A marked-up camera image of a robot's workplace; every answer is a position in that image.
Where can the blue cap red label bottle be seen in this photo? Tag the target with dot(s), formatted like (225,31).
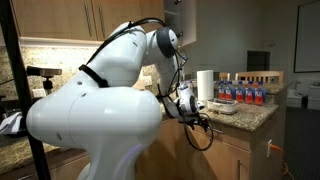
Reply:
(240,94)
(260,96)
(230,92)
(249,95)
(221,91)

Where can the black camera on tripod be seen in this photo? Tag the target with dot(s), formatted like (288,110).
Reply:
(43,71)

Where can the white rectangular dish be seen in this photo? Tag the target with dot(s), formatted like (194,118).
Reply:
(222,106)

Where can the white wall board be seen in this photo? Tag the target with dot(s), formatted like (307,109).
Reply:
(308,36)

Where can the white outlet on cabinet side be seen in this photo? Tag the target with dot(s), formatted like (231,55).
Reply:
(269,148)

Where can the white crumpled cloth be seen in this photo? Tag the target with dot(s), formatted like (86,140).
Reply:
(10,122)

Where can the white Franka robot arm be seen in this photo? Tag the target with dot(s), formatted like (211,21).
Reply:
(106,110)

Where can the wooden base cabinet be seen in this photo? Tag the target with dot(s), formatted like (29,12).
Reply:
(213,160)

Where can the dark window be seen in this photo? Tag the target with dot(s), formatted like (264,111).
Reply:
(258,60)

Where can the wooden upper cabinet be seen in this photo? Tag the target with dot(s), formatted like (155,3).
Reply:
(56,18)

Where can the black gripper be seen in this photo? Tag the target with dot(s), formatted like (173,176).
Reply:
(199,121)

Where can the narrow wooden chair back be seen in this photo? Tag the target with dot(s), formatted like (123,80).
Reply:
(224,76)

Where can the white backsplash outlet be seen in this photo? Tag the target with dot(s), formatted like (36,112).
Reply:
(38,93)

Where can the open cabinet door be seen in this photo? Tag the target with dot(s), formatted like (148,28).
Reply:
(188,21)

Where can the black camera tripod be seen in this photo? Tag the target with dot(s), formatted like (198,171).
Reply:
(23,90)

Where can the white paper towel roll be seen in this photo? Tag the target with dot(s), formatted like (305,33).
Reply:
(205,85)

